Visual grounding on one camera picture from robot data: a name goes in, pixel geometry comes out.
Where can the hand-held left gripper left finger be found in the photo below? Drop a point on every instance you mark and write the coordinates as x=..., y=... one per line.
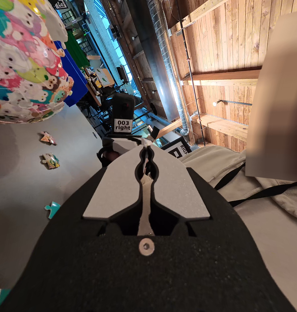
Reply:
x=114, y=192

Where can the pink and yellow puzzle piece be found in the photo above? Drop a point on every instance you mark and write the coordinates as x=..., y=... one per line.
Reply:
x=146, y=159

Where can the colourful puzzle piece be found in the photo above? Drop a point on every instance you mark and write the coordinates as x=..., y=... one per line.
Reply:
x=48, y=137

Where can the wooden board with green print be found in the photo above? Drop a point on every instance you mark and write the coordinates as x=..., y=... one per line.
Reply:
x=104, y=76

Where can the large silver ventilation duct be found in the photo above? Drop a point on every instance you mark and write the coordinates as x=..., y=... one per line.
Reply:
x=163, y=61

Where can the black round lamp on pole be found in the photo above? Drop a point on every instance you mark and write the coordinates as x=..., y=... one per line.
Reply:
x=153, y=107

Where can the black and white marker sign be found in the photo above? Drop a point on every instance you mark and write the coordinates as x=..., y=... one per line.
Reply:
x=178, y=150

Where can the teal and white puzzle piece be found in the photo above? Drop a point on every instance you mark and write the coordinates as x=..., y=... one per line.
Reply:
x=52, y=209

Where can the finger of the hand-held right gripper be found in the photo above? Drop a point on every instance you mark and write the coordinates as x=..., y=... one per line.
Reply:
x=125, y=145

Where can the black ceiling pipe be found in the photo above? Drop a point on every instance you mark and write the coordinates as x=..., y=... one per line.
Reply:
x=189, y=65

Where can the green and white puzzle piece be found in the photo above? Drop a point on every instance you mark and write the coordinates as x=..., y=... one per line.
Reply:
x=51, y=160

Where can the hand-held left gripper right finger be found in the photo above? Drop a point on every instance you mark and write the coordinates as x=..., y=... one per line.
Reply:
x=180, y=192

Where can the long wooden table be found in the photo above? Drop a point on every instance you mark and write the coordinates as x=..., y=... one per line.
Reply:
x=93, y=92

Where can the stacked blue plastic bins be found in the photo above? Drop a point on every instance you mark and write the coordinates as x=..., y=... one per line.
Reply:
x=73, y=75

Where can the person's beige sweatshirt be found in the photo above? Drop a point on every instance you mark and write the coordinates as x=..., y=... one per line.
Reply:
x=260, y=219

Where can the colourful puzzle ball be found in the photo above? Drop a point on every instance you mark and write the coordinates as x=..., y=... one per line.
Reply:
x=24, y=61

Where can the green plastic crates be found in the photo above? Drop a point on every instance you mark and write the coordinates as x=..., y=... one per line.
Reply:
x=76, y=53

